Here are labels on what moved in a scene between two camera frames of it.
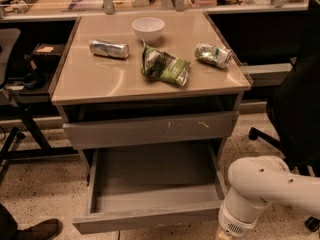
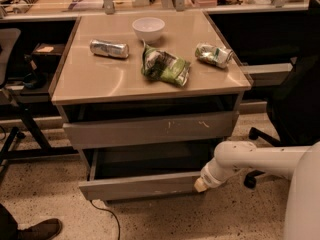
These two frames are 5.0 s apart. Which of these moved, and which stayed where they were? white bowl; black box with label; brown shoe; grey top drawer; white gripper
Moved: white gripper
Stayed: brown shoe; grey top drawer; white bowl; black box with label
